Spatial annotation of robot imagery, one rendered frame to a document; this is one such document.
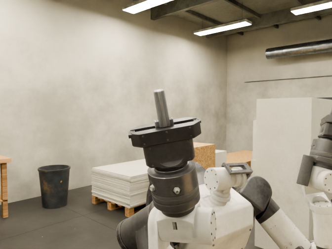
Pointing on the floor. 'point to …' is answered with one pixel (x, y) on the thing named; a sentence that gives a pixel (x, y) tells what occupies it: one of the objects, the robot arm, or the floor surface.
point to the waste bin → (54, 185)
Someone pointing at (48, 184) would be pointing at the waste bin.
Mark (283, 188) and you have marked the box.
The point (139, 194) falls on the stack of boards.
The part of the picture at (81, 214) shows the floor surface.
